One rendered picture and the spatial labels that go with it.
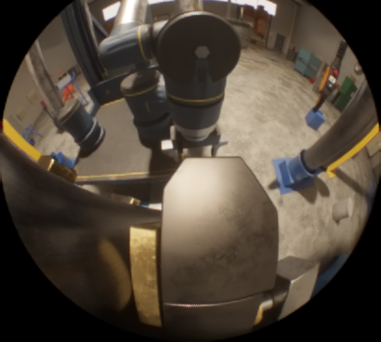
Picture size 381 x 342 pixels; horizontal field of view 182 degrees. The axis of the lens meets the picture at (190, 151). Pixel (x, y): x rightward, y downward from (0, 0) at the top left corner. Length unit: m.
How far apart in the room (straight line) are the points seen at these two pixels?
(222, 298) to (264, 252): 0.07
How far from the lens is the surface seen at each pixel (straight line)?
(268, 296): 0.27
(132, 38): 0.32
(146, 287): 0.16
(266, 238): 0.15
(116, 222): 0.16
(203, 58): 0.15
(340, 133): 1.11
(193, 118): 0.21
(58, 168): 0.36
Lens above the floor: 1.12
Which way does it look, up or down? 60 degrees down
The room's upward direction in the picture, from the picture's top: 4 degrees counter-clockwise
